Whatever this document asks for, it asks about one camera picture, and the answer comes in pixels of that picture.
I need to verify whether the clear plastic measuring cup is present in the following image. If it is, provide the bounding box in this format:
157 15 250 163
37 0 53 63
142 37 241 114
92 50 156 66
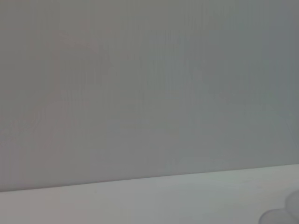
258 190 299 224

